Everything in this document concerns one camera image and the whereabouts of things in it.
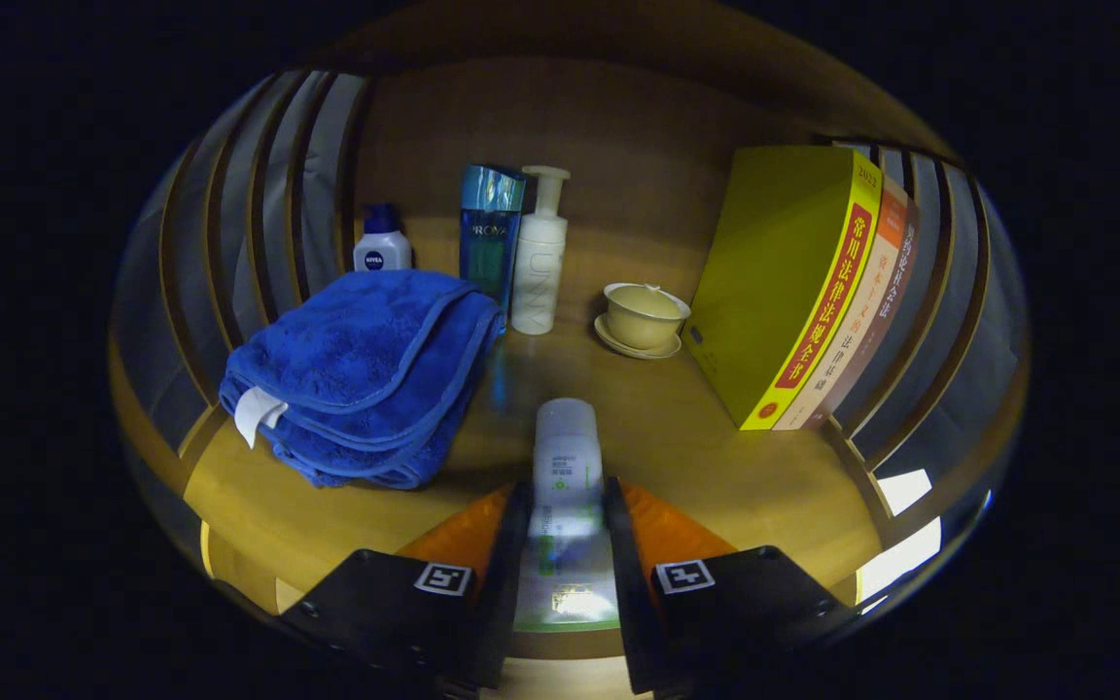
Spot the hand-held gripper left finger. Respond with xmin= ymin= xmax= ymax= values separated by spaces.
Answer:
xmin=278 ymin=481 xmax=534 ymax=696

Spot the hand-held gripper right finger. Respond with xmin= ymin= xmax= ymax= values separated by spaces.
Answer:
xmin=602 ymin=476 xmax=858 ymax=696

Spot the teal blue carton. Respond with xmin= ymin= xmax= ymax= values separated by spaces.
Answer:
xmin=458 ymin=164 xmax=528 ymax=317

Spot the white pump bottle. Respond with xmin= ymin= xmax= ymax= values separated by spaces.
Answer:
xmin=510 ymin=165 xmax=572 ymax=336

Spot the white green-label bottle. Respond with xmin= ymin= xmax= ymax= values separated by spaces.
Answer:
xmin=513 ymin=397 xmax=621 ymax=633

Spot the folded blue towel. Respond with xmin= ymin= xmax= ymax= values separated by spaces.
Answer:
xmin=219 ymin=269 xmax=506 ymax=490

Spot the brown wooden cabinet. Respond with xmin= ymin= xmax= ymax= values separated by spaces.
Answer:
xmin=108 ymin=5 xmax=1033 ymax=682

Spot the wooden countertop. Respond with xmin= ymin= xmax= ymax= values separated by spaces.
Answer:
xmin=183 ymin=219 xmax=884 ymax=662

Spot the small white blue-capped bottle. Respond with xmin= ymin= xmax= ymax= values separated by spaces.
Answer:
xmin=353 ymin=203 xmax=414 ymax=273

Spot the brown book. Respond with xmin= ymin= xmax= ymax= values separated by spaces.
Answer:
xmin=798 ymin=199 xmax=923 ymax=431

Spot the thick yellow book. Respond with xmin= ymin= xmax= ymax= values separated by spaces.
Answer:
xmin=682 ymin=146 xmax=884 ymax=431

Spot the orange and white book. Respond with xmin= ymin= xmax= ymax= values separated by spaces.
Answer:
xmin=772 ymin=175 xmax=911 ymax=432

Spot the beige lidded teacup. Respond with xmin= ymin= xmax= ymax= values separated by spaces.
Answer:
xmin=594 ymin=282 xmax=692 ymax=361

